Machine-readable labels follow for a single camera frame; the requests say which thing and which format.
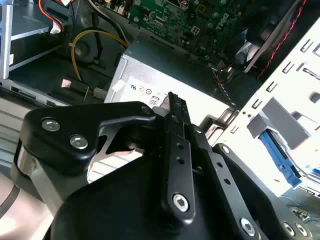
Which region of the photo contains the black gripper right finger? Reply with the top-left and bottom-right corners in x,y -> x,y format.
173,93 -> 315,240

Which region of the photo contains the hard disk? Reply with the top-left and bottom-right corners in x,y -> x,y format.
258,128 -> 320,191

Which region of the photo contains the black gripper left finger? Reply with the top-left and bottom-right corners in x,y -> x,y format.
18,91 -> 198,224

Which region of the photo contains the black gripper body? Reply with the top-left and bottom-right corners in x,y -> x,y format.
46,149 -> 251,240

